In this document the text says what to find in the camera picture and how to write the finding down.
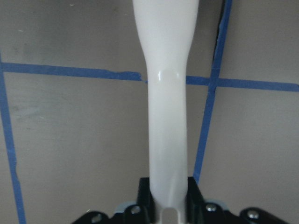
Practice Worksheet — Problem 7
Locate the white hand brush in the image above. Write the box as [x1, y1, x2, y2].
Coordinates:
[133, 0, 199, 224]

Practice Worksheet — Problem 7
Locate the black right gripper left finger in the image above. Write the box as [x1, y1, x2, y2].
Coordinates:
[123, 177, 156, 224]

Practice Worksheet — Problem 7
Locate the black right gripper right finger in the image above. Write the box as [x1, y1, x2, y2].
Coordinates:
[185, 176, 231, 224]

